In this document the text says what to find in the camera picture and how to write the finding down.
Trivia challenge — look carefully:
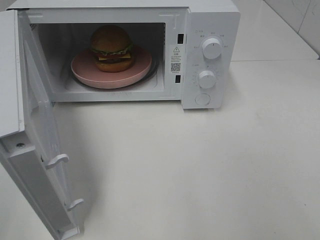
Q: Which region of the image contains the white microwave door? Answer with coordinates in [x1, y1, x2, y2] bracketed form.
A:
[0, 9, 83, 240]

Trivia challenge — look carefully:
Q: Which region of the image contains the white warning label sticker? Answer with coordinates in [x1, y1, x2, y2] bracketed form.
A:
[169, 44, 183, 74]

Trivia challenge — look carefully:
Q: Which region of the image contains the pink round plate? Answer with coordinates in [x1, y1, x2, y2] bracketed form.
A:
[71, 46, 152, 89]

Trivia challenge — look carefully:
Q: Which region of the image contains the white microwave oven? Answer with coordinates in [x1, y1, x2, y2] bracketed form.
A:
[6, 0, 241, 109]

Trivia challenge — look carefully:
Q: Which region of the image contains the round white door button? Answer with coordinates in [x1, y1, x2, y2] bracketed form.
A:
[195, 93, 211, 106]

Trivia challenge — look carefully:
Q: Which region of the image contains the burger with lettuce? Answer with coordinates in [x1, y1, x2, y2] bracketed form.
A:
[90, 25, 135, 73]

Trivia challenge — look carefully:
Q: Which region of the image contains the upper white power knob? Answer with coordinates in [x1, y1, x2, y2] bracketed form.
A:
[201, 36, 222, 60]

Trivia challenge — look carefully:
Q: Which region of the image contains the lower white timer knob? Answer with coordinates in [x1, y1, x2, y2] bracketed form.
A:
[198, 70, 217, 89]

